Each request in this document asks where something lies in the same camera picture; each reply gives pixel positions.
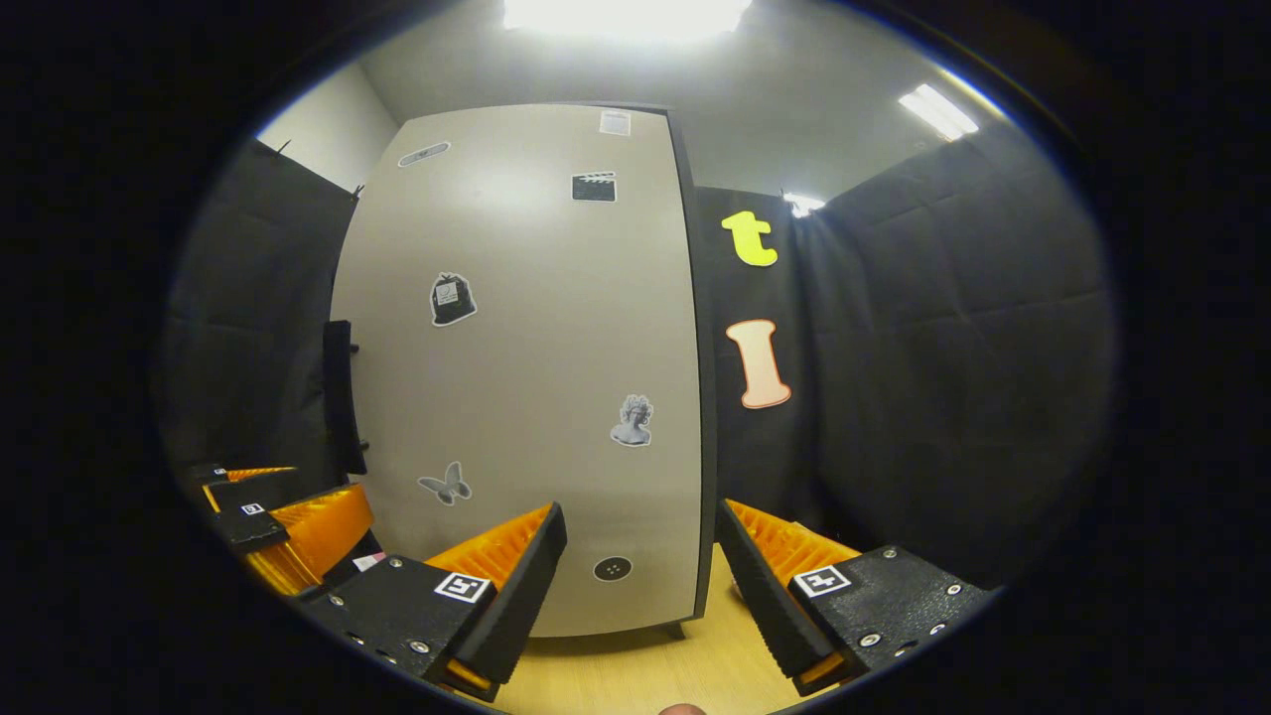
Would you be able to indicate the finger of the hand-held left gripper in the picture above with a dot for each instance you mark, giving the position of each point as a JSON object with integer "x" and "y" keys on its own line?
{"x": 318, "y": 536}
{"x": 268, "y": 492}

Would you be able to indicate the black backdrop cloth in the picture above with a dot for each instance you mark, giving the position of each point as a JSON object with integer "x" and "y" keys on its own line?
{"x": 973, "y": 348}

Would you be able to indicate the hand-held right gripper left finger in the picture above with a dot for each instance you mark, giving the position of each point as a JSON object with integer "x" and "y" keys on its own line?
{"x": 521, "y": 596}

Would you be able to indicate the grey cabinet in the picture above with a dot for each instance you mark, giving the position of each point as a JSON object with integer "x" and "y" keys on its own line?
{"x": 707, "y": 397}

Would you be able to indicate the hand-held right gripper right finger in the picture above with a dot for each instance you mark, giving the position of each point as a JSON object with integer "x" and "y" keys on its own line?
{"x": 763, "y": 601}

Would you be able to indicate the ceiling light panel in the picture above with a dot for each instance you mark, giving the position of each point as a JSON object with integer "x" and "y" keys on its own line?
{"x": 938, "y": 111}
{"x": 626, "y": 15}

